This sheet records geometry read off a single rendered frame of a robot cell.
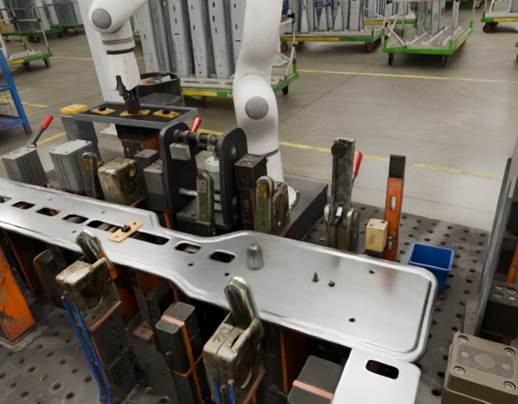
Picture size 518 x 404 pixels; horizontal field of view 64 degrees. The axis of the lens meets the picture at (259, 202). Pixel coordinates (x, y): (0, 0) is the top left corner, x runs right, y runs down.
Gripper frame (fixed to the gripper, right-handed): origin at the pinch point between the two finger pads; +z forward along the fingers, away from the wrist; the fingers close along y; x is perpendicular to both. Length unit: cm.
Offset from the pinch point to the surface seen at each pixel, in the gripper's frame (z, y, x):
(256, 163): 6.8, 28.5, 39.4
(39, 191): 18.5, 18.2, -25.6
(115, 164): 10.7, 18.4, -0.3
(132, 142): 10.5, 2.7, -1.6
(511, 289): 11, 66, 81
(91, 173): 12.9, 18.9, -7.6
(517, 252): 14, 53, 87
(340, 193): 8, 42, 58
